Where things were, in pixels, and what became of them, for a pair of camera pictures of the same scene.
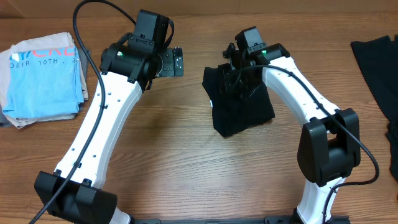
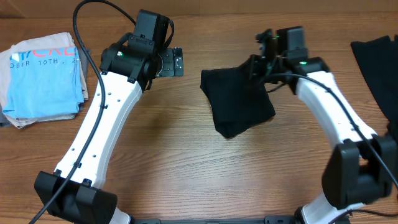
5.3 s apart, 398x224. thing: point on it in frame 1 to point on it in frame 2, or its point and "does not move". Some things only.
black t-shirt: (239, 98) does not move
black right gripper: (231, 88) to (251, 73)
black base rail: (334, 219) does not move
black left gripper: (171, 65) does not move
